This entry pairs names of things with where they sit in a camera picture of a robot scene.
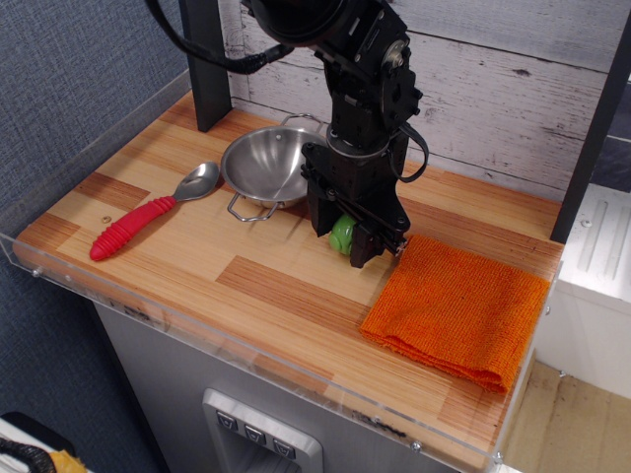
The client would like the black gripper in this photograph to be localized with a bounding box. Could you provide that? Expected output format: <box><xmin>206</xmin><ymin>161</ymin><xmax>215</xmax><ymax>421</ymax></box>
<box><xmin>300</xmin><ymin>140</ymin><xmax>413</xmax><ymax>270</ymax></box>

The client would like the green yellow toy corn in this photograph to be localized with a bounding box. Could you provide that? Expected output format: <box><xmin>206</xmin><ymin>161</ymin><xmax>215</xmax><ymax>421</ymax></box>
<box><xmin>328</xmin><ymin>214</ymin><xmax>356</xmax><ymax>255</ymax></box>

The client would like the silver metal bowl with handles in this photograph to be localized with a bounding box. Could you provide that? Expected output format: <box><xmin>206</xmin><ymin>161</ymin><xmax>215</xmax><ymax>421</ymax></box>
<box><xmin>221</xmin><ymin>113</ymin><xmax>327</xmax><ymax>223</ymax></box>

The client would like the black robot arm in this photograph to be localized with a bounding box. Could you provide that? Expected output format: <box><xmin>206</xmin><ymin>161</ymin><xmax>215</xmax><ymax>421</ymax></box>
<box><xmin>245</xmin><ymin>1</ymin><xmax>429</xmax><ymax>268</ymax></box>

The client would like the orange folded cloth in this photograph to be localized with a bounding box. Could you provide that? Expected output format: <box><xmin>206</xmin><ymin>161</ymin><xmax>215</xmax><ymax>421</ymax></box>
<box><xmin>360</xmin><ymin>236</ymin><xmax>550</xmax><ymax>394</ymax></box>

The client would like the grey toy fridge cabinet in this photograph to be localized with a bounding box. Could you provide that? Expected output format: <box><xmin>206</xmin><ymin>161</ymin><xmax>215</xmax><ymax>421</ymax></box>
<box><xmin>97</xmin><ymin>305</ymin><xmax>451</xmax><ymax>472</ymax></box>

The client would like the clear acrylic table guard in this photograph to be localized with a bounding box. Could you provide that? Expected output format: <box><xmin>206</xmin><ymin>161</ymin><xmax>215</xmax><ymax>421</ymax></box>
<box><xmin>15</xmin><ymin>59</ymin><xmax>570</xmax><ymax>472</ymax></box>

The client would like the silver dispenser panel with buttons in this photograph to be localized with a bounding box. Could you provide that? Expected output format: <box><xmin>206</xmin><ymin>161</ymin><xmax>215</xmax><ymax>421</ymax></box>
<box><xmin>202</xmin><ymin>388</ymin><xmax>324</xmax><ymax>472</ymax></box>

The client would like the white ribbed toy counter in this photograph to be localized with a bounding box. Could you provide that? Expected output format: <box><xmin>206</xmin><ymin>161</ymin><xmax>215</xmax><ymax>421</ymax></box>
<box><xmin>534</xmin><ymin>184</ymin><xmax>630</xmax><ymax>398</ymax></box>

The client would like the black and yellow object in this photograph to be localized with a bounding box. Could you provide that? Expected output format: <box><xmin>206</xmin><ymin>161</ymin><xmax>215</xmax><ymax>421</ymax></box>
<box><xmin>1</xmin><ymin>412</ymin><xmax>89</xmax><ymax>472</ymax></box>

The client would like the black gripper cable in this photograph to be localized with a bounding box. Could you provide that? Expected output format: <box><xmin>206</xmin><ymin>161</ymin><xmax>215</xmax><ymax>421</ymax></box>
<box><xmin>391</xmin><ymin>122</ymin><xmax>430</xmax><ymax>182</ymax></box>

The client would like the red handled metal spoon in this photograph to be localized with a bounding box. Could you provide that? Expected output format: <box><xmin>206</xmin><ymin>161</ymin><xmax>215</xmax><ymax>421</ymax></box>
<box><xmin>89</xmin><ymin>162</ymin><xmax>220</xmax><ymax>261</ymax></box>

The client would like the right black upright post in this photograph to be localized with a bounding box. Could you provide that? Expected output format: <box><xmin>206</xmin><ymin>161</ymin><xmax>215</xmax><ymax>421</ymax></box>
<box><xmin>550</xmin><ymin>18</ymin><xmax>630</xmax><ymax>243</ymax></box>

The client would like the black upright post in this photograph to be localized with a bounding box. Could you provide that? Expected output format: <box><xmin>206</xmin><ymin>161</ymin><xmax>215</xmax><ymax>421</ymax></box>
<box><xmin>179</xmin><ymin>0</ymin><xmax>232</xmax><ymax>132</ymax></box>
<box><xmin>550</xmin><ymin>18</ymin><xmax>630</xmax><ymax>243</ymax></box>

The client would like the left black upright post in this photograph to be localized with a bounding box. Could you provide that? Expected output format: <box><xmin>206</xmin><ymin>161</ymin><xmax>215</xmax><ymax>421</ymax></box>
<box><xmin>179</xmin><ymin>0</ymin><xmax>232</xmax><ymax>132</ymax></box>

